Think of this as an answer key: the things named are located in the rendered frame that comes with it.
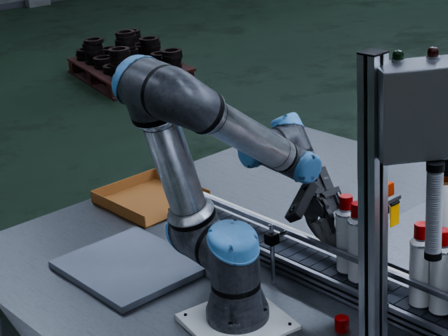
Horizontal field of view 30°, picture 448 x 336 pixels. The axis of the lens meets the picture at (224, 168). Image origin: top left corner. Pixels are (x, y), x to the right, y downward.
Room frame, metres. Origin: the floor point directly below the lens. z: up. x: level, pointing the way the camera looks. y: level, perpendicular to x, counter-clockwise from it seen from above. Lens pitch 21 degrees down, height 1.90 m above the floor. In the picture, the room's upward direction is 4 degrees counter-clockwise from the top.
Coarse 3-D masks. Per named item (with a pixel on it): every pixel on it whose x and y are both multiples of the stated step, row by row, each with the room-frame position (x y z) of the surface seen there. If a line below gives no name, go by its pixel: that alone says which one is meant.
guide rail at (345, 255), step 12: (216, 204) 2.15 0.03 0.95; (228, 204) 2.12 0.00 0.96; (252, 216) 2.03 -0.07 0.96; (276, 228) 1.96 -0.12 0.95; (288, 228) 1.94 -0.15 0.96; (300, 240) 1.90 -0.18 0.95; (312, 240) 1.86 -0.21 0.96; (336, 252) 1.80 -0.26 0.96; (396, 276) 1.66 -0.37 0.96; (420, 288) 1.61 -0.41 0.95; (432, 288) 1.59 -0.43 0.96
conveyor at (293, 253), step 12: (228, 216) 2.22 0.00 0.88; (264, 228) 2.12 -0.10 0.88; (288, 240) 2.04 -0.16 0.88; (276, 252) 1.97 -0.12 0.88; (288, 252) 1.97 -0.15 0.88; (300, 252) 1.96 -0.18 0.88; (312, 252) 1.96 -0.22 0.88; (312, 264) 1.89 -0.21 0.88; (324, 264) 1.89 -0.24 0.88; (336, 264) 1.88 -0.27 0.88; (336, 276) 1.82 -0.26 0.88; (396, 288) 1.74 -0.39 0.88; (408, 288) 1.74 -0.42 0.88; (396, 300) 1.69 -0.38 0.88; (408, 300) 1.68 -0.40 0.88; (420, 312) 1.63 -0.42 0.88; (444, 324) 1.57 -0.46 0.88
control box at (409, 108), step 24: (384, 72) 1.52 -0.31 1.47; (408, 72) 1.52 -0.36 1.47; (432, 72) 1.52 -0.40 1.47; (384, 96) 1.52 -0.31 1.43; (408, 96) 1.52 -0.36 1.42; (432, 96) 1.52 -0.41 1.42; (384, 120) 1.52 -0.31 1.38; (408, 120) 1.52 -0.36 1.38; (432, 120) 1.52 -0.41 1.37; (384, 144) 1.52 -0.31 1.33; (408, 144) 1.52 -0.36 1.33; (432, 144) 1.52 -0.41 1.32
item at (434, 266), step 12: (444, 228) 1.63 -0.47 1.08; (444, 240) 1.61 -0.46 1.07; (444, 252) 1.60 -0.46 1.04; (432, 264) 1.62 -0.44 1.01; (444, 264) 1.60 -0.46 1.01; (432, 276) 1.61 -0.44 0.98; (444, 276) 1.60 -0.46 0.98; (444, 288) 1.60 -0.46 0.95; (432, 300) 1.61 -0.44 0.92; (444, 300) 1.60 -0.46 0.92; (432, 312) 1.61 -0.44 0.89; (444, 312) 1.60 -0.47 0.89
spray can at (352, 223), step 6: (354, 204) 1.79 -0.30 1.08; (354, 210) 1.78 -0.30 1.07; (354, 216) 1.78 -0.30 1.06; (348, 222) 1.79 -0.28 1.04; (354, 222) 1.78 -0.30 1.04; (348, 228) 1.79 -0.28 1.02; (354, 228) 1.77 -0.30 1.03; (348, 234) 1.79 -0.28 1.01; (354, 234) 1.77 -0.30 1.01; (348, 240) 1.79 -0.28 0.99; (354, 240) 1.77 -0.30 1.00; (348, 246) 1.79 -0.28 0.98; (354, 246) 1.78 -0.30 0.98; (348, 252) 1.79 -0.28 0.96; (354, 252) 1.78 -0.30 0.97; (348, 264) 1.79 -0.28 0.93; (354, 264) 1.78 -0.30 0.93; (348, 270) 1.79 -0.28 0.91; (354, 270) 1.78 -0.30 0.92; (348, 276) 1.79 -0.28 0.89; (354, 276) 1.78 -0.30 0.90; (354, 282) 1.78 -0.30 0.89
